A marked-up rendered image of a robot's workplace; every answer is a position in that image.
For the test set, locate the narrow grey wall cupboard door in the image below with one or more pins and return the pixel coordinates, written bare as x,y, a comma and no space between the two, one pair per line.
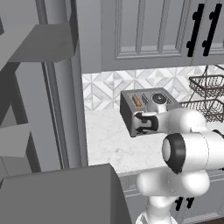
211,59

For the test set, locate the grey toaster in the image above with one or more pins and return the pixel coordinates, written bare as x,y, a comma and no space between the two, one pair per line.
127,110

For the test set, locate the wide grey wall cupboard door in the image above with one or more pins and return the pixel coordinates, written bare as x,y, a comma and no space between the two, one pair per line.
145,29

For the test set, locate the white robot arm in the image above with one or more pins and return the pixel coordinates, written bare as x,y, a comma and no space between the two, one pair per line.
186,180

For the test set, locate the grey angled hood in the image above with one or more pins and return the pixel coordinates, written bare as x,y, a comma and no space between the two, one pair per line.
43,43

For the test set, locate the toasted bread slice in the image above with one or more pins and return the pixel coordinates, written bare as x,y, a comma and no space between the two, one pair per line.
136,100

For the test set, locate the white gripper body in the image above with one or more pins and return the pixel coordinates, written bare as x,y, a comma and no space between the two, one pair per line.
136,124

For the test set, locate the tall grey cabinet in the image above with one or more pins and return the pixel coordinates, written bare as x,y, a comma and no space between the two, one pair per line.
65,110

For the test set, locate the large grey block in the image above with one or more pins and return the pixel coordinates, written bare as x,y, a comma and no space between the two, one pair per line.
58,198

